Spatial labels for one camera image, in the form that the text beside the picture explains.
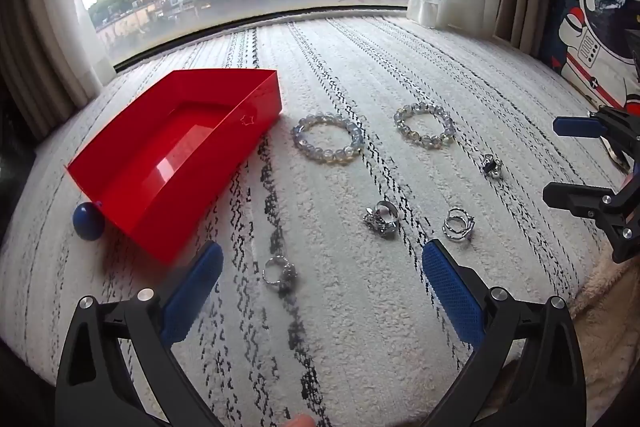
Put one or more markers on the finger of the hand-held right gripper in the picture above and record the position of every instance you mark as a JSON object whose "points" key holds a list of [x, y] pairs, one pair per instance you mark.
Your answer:
{"points": [[575, 127], [575, 202]]}

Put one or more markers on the blue ball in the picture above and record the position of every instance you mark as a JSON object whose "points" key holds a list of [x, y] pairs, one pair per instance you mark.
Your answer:
{"points": [[87, 222]]}

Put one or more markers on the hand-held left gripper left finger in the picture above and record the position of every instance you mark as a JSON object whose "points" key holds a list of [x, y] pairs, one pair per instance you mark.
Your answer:
{"points": [[192, 297]]}

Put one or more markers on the person's left hand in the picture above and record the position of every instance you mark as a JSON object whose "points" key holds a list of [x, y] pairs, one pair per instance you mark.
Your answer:
{"points": [[301, 422]]}

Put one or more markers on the person's right forearm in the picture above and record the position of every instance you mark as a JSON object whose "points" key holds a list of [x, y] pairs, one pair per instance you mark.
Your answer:
{"points": [[610, 322]]}

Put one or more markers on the astronaut print pillow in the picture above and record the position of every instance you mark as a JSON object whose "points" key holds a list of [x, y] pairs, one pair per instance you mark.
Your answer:
{"points": [[590, 22]]}

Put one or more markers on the white black patterned blanket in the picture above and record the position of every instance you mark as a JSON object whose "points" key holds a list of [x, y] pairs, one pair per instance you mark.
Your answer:
{"points": [[350, 332]]}

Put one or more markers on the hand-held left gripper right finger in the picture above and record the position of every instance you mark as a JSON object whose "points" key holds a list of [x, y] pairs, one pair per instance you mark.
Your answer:
{"points": [[450, 297]]}

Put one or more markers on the red box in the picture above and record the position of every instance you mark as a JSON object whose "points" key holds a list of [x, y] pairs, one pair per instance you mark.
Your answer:
{"points": [[165, 157]]}

